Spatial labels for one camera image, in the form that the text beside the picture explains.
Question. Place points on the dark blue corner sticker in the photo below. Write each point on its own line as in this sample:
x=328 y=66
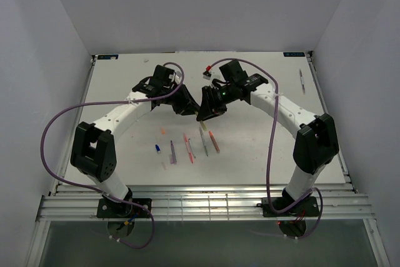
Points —
x=294 y=54
x=107 y=56

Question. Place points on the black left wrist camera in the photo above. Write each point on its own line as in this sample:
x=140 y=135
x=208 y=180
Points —
x=163 y=76

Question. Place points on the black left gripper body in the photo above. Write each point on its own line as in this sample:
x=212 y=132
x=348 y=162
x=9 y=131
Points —
x=173 y=99

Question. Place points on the dark blue left corner sticker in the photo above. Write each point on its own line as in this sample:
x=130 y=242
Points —
x=107 y=56

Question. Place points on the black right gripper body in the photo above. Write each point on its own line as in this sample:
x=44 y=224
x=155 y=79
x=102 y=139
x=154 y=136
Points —
x=222 y=96

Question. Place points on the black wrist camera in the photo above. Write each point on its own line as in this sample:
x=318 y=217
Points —
x=232 y=72
x=163 y=76

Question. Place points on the orange highlighter pen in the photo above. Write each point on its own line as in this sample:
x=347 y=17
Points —
x=214 y=142

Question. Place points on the pink label clear pen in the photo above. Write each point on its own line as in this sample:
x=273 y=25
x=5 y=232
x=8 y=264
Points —
x=302 y=81

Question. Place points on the purple highlighter pen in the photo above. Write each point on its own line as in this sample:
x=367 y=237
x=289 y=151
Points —
x=173 y=151

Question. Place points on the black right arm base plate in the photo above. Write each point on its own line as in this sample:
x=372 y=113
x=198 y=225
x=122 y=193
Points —
x=286 y=206

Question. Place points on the green label clear pen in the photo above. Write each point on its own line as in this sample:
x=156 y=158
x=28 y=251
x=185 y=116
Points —
x=201 y=132

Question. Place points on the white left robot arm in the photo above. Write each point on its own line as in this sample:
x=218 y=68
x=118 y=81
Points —
x=94 y=146

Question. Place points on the yellow highlighter pen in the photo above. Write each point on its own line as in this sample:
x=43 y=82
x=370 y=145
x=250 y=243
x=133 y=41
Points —
x=202 y=124

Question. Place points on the red highlighter cap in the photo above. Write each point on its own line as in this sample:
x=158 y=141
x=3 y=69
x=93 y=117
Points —
x=163 y=165

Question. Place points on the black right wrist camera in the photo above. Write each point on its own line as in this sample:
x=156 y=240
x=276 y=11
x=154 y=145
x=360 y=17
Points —
x=232 y=72

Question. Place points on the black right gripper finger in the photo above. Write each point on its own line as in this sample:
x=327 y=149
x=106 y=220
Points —
x=206 y=108
x=216 y=113

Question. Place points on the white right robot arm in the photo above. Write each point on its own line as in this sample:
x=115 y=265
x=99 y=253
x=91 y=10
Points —
x=316 y=141

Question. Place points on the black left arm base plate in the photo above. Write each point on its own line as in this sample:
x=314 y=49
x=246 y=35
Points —
x=108 y=209

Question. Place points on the red highlighter pen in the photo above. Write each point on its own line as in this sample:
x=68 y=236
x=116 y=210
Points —
x=190 y=154

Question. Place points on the aluminium frame rail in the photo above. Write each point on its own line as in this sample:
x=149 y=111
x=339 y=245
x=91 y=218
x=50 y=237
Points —
x=200 y=203

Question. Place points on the blue pen cap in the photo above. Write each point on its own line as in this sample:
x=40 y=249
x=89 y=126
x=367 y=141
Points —
x=158 y=149

